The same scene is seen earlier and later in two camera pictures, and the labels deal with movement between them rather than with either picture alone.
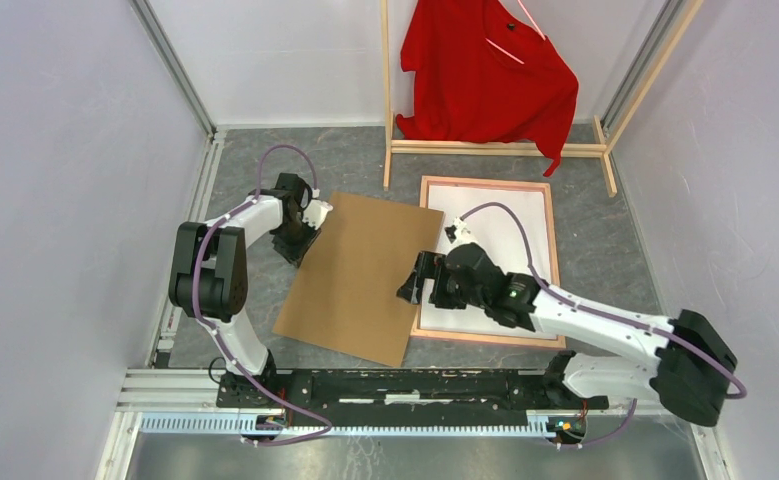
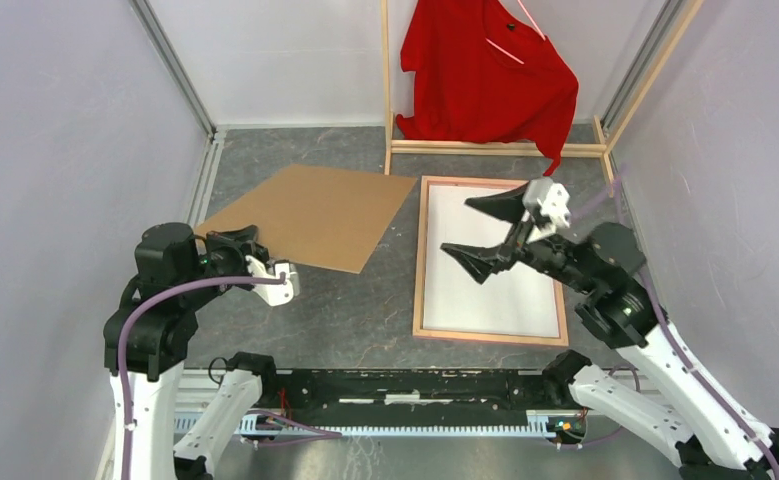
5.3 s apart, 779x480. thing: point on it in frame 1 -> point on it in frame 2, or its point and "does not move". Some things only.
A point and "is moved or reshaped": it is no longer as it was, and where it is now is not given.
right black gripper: x=429 y=266 -> x=476 y=259
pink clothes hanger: x=533 y=23 does not move
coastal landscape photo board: x=512 y=222 does not move
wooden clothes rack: x=602 y=145 does not move
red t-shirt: x=483 y=74 does not move
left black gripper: x=294 y=255 -> x=242 y=241
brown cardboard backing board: x=342 y=293 is moved or reshaped
